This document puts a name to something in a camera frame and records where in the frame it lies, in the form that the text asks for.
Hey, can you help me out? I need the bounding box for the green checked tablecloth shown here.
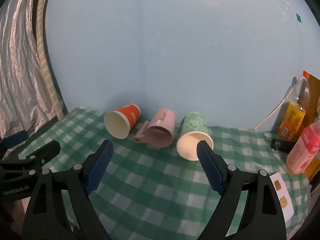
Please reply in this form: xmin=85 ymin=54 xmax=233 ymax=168
xmin=15 ymin=106 xmax=313 ymax=240

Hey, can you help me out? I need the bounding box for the silver crinkled curtain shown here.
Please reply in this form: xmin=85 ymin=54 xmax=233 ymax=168
xmin=0 ymin=0 xmax=63 ymax=140

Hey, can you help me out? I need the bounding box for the green patterned paper cup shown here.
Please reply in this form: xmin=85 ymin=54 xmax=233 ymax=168
xmin=176 ymin=112 xmax=214 ymax=161

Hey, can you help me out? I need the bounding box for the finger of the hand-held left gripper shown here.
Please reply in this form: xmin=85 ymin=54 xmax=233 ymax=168
xmin=0 ymin=129 xmax=30 ymax=155
xmin=0 ymin=140 xmax=61 ymax=180

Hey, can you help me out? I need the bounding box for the white cable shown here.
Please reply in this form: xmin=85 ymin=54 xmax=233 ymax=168
xmin=254 ymin=79 xmax=298 ymax=130

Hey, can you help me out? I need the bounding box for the orange paper cup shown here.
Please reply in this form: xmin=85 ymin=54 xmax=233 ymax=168
xmin=104 ymin=103 xmax=142 ymax=140

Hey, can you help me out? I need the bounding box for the small black cylinder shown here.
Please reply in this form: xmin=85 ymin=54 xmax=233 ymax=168
xmin=271 ymin=139 xmax=297 ymax=153

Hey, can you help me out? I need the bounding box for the white card with food pictures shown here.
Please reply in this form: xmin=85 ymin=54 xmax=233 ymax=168
xmin=269 ymin=172 xmax=295 ymax=222

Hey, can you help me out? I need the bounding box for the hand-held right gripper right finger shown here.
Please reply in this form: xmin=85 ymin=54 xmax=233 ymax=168
xmin=196 ymin=141 xmax=287 ymax=240

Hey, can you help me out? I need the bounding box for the plastic bottle with yellow label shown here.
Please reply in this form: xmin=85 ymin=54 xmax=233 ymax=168
xmin=276 ymin=70 xmax=313 ymax=142

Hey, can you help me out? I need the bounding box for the pink mug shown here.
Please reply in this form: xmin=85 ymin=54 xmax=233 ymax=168
xmin=134 ymin=108 xmax=176 ymax=148

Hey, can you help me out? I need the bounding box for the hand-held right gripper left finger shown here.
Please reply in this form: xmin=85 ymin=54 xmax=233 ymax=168
xmin=23 ymin=139 xmax=114 ymax=240

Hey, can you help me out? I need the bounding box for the brown cardboard box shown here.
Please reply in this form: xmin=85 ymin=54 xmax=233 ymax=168
xmin=304 ymin=74 xmax=320 ymax=122

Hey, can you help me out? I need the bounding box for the pink drink bottle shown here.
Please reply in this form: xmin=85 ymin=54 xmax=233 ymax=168
xmin=286 ymin=120 xmax=320 ymax=175

